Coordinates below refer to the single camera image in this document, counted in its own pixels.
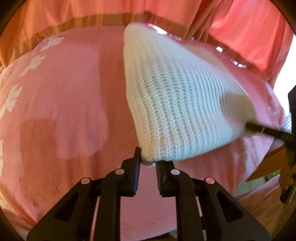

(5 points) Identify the white red black knit sweater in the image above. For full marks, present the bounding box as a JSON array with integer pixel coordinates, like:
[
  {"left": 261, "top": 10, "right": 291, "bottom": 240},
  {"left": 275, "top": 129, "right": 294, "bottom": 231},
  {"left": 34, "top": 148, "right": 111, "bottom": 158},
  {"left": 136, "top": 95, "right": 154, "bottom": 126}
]
[{"left": 123, "top": 23, "right": 257, "bottom": 163}]

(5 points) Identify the pink curtain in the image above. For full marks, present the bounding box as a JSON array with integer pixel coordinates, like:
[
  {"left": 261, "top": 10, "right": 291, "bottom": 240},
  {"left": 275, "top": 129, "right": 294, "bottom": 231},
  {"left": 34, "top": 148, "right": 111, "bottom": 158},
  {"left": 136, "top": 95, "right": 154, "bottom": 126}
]
[{"left": 1, "top": 1, "right": 295, "bottom": 85}]

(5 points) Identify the person's right hand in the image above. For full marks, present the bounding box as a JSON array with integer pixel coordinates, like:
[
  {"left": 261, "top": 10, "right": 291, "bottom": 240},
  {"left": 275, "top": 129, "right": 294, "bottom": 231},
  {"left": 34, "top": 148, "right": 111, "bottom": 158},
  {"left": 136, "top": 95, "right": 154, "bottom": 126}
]
[{"left": 279, "top": 150, "right": 295, "bottom": 190}]

